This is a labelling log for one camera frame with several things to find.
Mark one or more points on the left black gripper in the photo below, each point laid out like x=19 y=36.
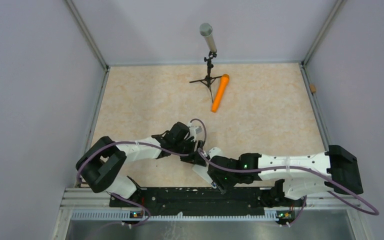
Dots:
x=194 y=157

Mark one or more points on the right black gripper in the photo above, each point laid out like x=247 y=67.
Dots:
x=225 y=185

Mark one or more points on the white remote control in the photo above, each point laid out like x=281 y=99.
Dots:
x=202 y=171

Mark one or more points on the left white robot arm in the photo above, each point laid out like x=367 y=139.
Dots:
x=99 y=167

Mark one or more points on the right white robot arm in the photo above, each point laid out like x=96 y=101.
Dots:
x=333 y=170

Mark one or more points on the black tripod mic stand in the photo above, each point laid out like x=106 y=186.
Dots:
x=208 y=80

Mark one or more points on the orange microphone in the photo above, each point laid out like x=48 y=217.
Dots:
x=224 y=81

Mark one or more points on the grey microphone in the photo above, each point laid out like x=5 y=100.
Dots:
x=206 y=31

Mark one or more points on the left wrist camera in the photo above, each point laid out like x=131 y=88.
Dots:
x=194 y=130

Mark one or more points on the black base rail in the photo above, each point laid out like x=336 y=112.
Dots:
x=204 y=201

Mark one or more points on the white cable duct strip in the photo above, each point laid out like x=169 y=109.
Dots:
x=128 y=215

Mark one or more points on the small tan wall knob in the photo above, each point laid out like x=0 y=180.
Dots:
x=312 y=88

